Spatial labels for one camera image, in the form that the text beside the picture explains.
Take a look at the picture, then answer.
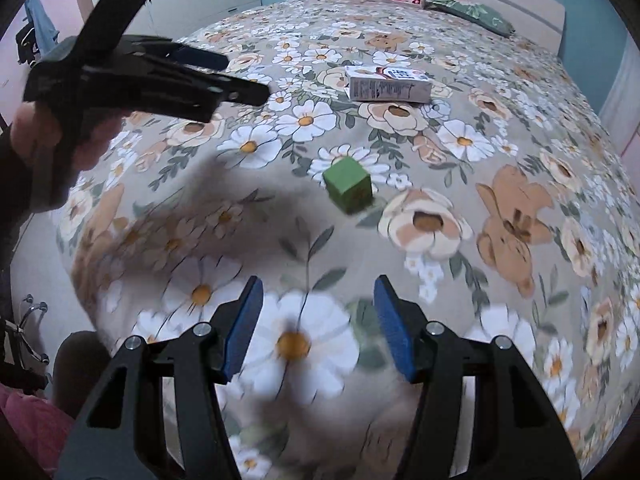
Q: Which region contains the green cube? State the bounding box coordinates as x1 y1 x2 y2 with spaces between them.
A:
321 156 373 213

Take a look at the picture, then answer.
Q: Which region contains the chrome office chair base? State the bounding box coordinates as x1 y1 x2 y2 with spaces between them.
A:
0 297 51 391

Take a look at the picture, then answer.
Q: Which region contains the floral bedsheet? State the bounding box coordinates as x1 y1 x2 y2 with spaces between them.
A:
52 0 640 480

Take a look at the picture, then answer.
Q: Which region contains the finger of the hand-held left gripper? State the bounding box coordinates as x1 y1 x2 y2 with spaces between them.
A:
150 67 271 123
125 35 230 72

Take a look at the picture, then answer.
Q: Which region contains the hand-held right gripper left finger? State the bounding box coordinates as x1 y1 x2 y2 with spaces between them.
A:
52 276 264 480

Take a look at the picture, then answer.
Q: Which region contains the person's left hand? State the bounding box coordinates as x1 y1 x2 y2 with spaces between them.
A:
10 101 125 176

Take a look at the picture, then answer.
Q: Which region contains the pale curtain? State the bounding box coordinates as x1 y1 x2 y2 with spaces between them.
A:
597 25 640 161

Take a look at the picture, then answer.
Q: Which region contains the black bag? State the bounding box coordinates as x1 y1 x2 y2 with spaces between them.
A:
15 25 41 63

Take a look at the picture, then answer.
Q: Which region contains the grey trouser leg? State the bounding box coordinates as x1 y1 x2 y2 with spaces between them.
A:
52 331 116 418

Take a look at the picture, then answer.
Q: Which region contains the white blue milk carton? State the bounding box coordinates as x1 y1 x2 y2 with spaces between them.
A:
344 64 433 104

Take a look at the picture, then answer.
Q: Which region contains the pink clothing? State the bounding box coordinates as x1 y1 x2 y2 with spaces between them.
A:
0 390 76 476

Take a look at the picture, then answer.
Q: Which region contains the green floral pillow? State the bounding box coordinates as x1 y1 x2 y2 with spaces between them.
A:
425 0 516 38

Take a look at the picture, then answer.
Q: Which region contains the blue hanging garment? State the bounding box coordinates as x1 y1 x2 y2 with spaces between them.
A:
22 0 61 53

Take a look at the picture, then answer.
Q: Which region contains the person's left forearm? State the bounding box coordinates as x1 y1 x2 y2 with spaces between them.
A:
0 130 71 216

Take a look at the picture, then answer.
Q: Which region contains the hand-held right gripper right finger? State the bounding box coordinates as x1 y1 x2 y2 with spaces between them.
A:
374 275 583 480

